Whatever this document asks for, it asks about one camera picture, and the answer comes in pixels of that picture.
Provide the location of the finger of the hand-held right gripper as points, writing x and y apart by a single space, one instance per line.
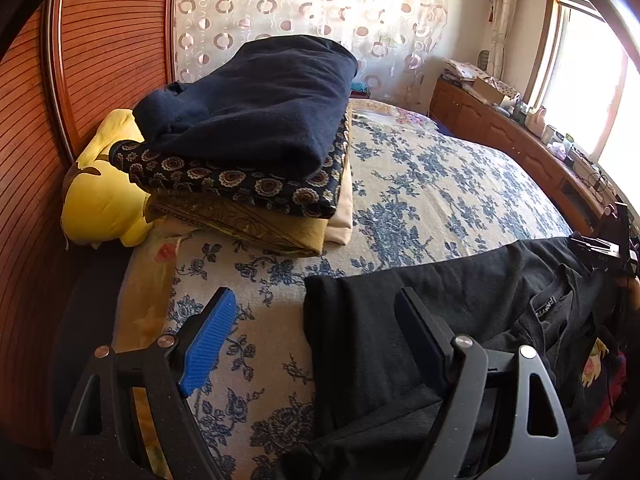
592 250

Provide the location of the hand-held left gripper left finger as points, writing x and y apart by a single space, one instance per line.
207 345

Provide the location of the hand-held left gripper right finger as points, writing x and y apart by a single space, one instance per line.
422 330

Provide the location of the black t-shirt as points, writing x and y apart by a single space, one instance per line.
350 340

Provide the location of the pink floral quilt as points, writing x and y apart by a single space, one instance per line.
145 310

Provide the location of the white plastic bag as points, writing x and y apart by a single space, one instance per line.
556 149

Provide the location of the mustard folded blanket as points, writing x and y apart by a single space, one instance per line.
250 230

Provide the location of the blue floral bed sheet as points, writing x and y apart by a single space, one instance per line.
425 195

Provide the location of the pink bottle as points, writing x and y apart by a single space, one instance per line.
536 121

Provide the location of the cream folded cloth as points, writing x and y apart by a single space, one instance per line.
340 210

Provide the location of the long wooden cabinet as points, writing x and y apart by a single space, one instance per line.
490 125

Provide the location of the dark medallion patterned quilt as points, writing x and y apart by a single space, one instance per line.
225 182

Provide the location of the window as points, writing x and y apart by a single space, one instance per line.
585 70

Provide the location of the floral printed bag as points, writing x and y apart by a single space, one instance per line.
507 91

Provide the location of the yellow plush toy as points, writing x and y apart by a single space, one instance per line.
100 200

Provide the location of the cardboard box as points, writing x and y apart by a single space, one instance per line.
487 91

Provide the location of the navy bed sheet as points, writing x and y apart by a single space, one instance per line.
442 126

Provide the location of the stack of folded fabric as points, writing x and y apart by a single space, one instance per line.
460 70

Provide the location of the pale floral window curtain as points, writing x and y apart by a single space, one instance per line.
505 20

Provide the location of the navy folded blanket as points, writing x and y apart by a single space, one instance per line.
250 100

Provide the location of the blue plastic toy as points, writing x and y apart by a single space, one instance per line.
359 89

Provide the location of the circle patterned sheer curtain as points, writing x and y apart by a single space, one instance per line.
325 5

